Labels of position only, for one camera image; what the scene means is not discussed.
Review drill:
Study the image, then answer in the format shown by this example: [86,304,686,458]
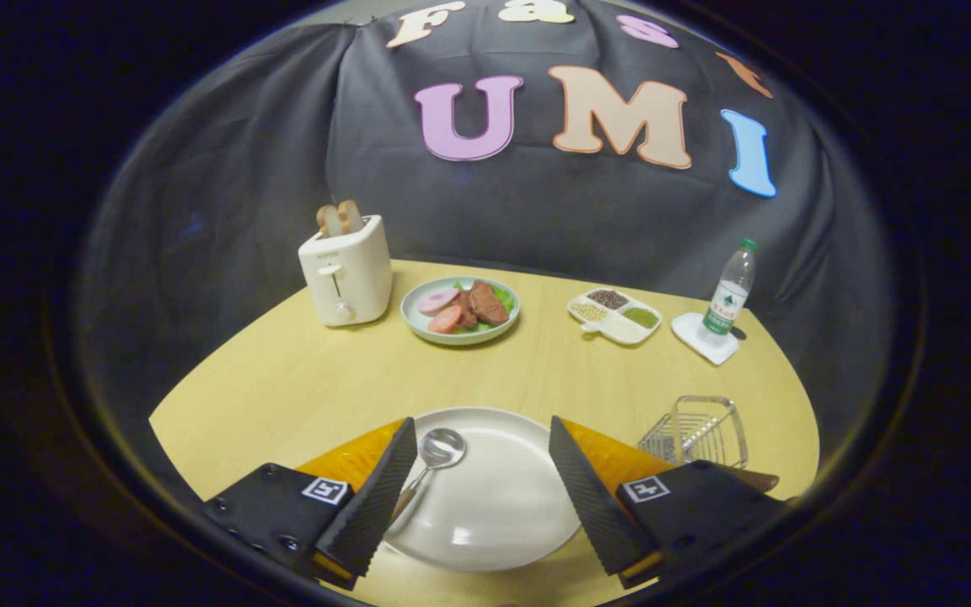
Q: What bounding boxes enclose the white toaster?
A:
[298,214,394,328]

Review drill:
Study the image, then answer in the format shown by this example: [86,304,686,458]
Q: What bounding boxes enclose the wooden handled metal fork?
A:
[709,462,781,493]

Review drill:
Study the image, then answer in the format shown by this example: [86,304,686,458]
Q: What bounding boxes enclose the large white plate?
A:
[383,407,583,574]

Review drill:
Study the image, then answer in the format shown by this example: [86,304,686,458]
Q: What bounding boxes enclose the wooden handled metal spoon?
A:
[390,427,467,524]

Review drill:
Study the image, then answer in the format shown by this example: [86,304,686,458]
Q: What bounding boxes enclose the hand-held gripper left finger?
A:
[203,416,419,591]

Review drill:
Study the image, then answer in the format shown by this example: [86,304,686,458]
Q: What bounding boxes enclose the white divided condiment dish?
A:
[567,287,663,346]

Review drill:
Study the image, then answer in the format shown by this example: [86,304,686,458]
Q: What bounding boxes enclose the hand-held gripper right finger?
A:
[548,415,790,589]

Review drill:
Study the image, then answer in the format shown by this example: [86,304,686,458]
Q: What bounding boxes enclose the green lettuce leaf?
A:
[452,281,516,332]

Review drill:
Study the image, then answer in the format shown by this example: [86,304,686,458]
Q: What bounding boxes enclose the clear water bottle green cap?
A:
[702,238,759,346]

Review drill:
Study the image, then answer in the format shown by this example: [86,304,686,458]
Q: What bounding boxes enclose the metal wire basket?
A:
[637,395,749,470]

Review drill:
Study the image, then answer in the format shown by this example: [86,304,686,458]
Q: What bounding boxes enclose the white square coaster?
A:
[671,312,741,366]

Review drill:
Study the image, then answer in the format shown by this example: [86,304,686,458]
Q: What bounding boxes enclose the pale green food plate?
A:
[400,277,521,346]

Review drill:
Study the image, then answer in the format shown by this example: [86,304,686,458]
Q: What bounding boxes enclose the pink ham slice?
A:
[416,287,461,316]

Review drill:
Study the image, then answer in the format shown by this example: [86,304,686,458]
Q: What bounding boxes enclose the brown meat piece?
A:
[469,280,510,326]

